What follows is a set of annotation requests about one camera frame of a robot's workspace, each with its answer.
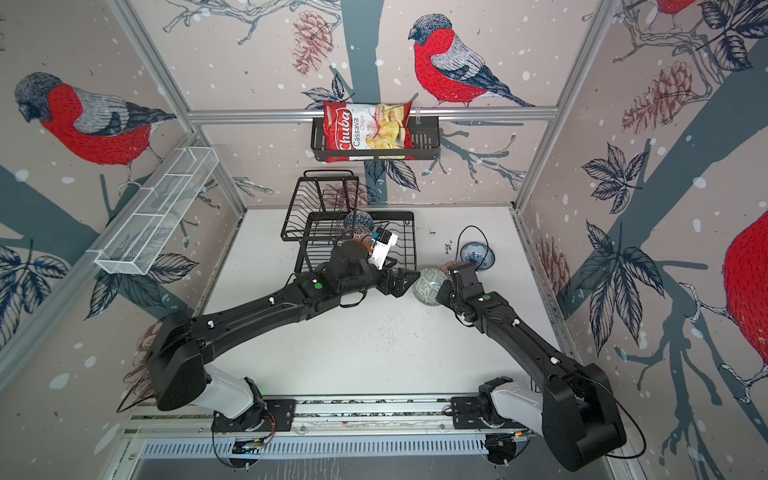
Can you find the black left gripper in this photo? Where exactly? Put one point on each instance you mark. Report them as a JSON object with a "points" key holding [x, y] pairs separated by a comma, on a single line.
{"points": [[398, 287]]}

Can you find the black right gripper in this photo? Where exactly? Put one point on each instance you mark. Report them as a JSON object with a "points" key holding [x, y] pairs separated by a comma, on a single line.
{"points": [[444, 289]]}

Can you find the red and blue patterned bowl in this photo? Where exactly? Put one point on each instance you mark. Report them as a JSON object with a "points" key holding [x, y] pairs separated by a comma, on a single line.
{"points": [[450, 266]]}

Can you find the grey green patterned bowl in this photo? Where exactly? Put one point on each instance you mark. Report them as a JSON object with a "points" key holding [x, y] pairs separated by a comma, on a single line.
{"points": [[428, 285]]}

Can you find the blue floral ceramic bowl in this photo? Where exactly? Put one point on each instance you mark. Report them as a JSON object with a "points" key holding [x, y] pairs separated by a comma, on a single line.
{"points": [[479, 254]]}

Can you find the white maroon patterned bowl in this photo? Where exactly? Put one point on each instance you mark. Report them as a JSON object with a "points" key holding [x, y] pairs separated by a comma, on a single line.
{"points": [[360, 233]]}

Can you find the dark blue patterned bowl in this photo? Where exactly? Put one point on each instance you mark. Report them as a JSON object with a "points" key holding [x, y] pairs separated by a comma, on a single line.
{"points": [[360, 219]]}

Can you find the black wire dish rack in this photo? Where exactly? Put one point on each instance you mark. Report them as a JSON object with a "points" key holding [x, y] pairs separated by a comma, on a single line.
{"points": [[314, 220]]}

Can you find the orange plastic bowl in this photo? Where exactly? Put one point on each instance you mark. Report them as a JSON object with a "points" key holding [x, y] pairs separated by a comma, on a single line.
{"points": [[367, 243]]}

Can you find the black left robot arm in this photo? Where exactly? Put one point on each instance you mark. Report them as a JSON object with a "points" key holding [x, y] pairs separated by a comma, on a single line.
{"points": [[184, 345]]}

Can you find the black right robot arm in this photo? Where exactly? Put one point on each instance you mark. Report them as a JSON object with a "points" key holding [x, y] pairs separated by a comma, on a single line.
{"points": [[574, 409]]}

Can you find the red cassava chips bag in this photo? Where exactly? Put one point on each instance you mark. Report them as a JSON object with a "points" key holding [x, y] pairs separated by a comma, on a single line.
{"points": [[349, 128]]}

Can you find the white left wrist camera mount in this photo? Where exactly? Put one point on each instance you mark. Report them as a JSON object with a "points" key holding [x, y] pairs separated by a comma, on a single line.
{"points": [[382, 242]]}

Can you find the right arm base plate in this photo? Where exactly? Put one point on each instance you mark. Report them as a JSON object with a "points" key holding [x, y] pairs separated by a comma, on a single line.
{"points": [[468, 413]]}

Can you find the aluminium mounting rail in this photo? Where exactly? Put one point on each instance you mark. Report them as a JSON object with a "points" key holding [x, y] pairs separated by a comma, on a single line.
{"points": [[318, 416]]}

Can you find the black wall shelf basket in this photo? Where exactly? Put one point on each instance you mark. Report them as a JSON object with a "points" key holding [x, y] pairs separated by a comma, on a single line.
{"points": [[424, 134]]}

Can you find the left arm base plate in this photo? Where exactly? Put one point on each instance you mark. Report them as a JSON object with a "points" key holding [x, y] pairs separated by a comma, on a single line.
{"points": [[270, 415]]}

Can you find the white wire wall basket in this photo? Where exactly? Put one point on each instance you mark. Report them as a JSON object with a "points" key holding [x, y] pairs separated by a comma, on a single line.
{"points": [[139, 240]]}

